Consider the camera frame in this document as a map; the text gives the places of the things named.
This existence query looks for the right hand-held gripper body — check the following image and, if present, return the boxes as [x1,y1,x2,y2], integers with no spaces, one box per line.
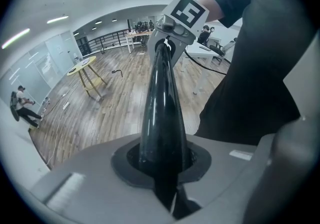
[154,0,211,45]

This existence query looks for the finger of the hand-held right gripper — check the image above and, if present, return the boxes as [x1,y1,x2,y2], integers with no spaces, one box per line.
[147,29,166,62]
[167,39,188,69]

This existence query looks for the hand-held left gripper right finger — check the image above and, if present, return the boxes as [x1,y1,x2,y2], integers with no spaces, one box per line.
[175,134,273,224]

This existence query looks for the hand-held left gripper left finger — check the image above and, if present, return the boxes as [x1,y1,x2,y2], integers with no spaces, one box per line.
[29,132,176,224]

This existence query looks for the person's right forearm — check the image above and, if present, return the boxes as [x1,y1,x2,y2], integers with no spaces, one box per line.
[196,0,225,23]

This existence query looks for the wooden desk with white legs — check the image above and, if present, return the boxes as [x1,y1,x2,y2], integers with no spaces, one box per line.
[124,31,154,54]

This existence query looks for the white square table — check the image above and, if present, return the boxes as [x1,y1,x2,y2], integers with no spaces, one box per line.
[180,42,221,95]

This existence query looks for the black metal railing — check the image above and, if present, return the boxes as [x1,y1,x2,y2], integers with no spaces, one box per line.
[74,30,130,58]

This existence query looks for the black framed glass door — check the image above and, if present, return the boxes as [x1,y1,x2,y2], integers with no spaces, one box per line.
[74,37,89,58]

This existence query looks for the round yellow wooden table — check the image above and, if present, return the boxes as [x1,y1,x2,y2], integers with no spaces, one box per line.
[66,55,108,101]

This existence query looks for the white door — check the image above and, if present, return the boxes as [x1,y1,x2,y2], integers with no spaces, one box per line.
[59,31,81,67]

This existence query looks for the person's black clothing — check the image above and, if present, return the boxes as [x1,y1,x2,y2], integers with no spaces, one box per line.
[194,0,320,146]

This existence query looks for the long ceiling light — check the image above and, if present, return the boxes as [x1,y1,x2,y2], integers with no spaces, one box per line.
[46,15,70,25]
[1,28,31,50]

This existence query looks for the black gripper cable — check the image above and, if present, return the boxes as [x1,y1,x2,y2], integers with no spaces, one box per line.
[184,51,228,76]

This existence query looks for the white floor cable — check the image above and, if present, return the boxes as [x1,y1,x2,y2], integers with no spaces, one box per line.
[45,109,65,166]

